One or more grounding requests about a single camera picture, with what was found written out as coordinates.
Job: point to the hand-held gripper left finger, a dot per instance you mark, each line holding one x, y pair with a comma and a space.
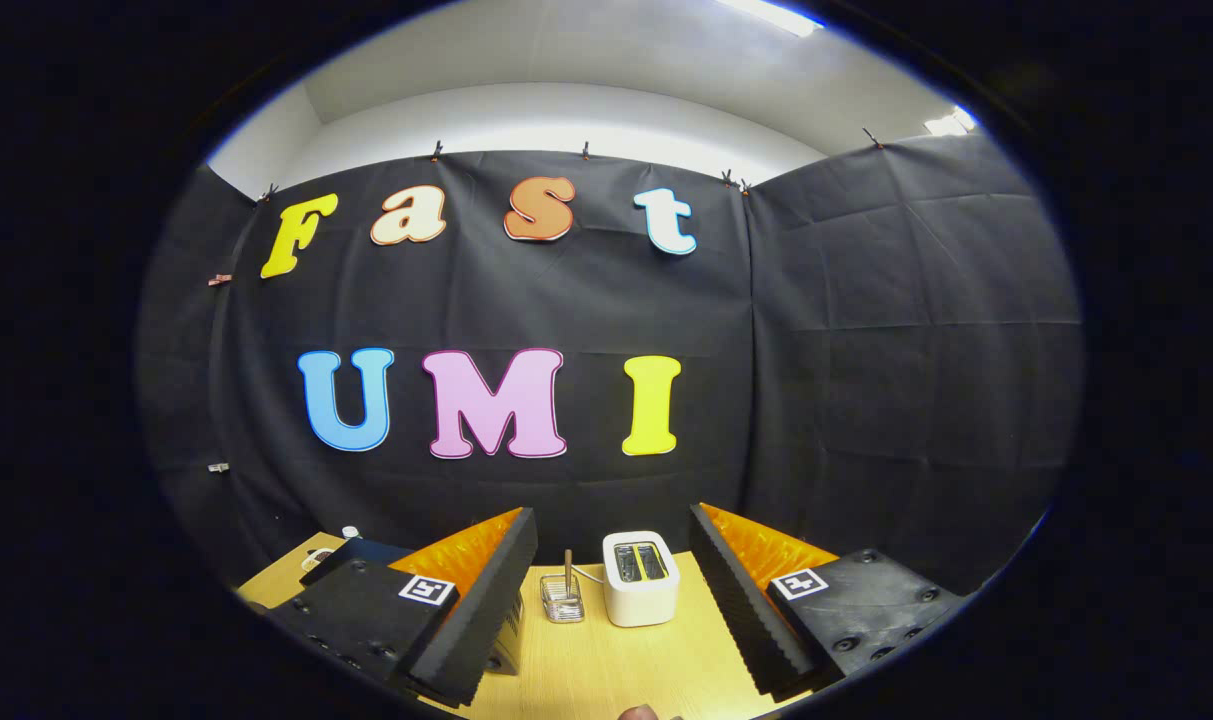
486, 610

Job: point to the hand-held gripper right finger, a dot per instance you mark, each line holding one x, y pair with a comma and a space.
736, 610

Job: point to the black toaster oven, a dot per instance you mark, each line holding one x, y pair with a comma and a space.
366, 552

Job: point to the white toaster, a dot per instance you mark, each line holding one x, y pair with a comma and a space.
641, 600

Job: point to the small white dish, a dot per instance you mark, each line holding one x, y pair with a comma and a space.
316, 560

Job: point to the black backdrop cloth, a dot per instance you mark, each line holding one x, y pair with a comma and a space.
866, 350

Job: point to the small ceiling light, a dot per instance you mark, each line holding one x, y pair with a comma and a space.
951, 122

